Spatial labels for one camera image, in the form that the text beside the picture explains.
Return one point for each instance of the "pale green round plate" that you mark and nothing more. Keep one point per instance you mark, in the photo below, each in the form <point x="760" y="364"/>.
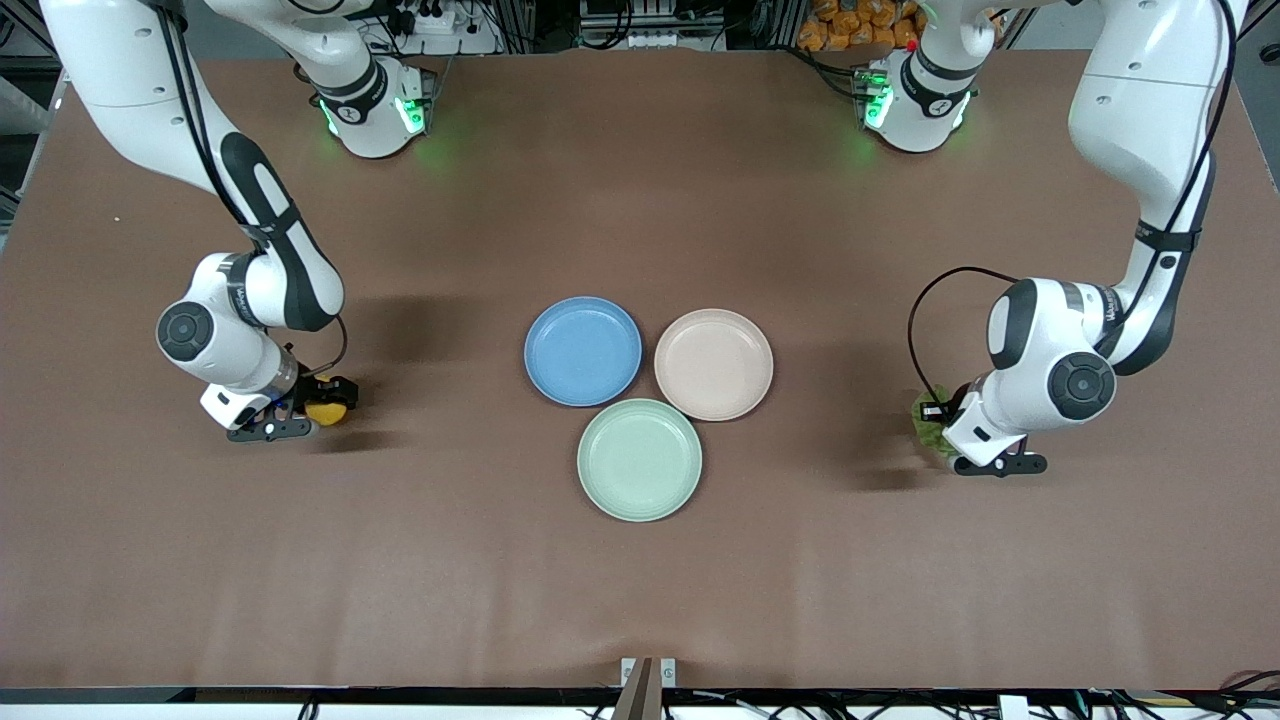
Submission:
<point x="639" y="460"/>

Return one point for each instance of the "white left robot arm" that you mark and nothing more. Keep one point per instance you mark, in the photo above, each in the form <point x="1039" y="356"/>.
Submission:
<point x="1140" y="100"/>

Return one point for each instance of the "white power strip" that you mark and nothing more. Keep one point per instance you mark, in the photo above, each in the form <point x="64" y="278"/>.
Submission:
<point x="435" y="25"/>

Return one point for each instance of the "orange snack bags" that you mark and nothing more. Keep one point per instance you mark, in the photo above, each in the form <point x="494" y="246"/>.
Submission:
<point x="850" y="25"/>

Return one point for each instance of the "small white box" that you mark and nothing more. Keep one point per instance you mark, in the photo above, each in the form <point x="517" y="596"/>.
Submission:
<point x="1013" y="708"/>

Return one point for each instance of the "beige round plate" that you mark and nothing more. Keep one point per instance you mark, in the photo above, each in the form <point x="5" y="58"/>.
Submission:
<point x="714" y="364"/>

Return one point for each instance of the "green lettuce leaf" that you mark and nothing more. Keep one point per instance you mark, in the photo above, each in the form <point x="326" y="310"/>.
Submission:
<point x="928" y="432"/>

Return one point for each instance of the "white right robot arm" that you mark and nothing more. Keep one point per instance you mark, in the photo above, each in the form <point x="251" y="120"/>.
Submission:
<point x="110" y="60"/>

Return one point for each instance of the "black table edge rail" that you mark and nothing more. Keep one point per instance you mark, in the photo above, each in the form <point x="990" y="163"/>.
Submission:
<point x="400" y="693"/>

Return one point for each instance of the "grey electronics box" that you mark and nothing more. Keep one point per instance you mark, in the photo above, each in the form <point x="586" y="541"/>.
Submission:
<point x="650" y="20"/>

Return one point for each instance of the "yellow lemon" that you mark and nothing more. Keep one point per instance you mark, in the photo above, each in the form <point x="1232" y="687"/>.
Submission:
<point x="328" y="414"/>

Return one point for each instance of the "brown table cover sheet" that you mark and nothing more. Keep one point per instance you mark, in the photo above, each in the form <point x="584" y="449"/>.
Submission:
<point x="640" y="600"/>

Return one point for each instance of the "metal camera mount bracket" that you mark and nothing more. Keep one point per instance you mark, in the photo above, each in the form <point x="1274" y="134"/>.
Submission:
<point x="648" y="690"/>

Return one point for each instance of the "aluminium frame profile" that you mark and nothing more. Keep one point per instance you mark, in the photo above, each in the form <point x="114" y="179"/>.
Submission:
<point x="30" y="40"/>

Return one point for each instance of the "blue round plate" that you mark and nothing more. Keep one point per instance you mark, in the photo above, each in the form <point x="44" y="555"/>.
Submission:
<point x="583" y="351"/>

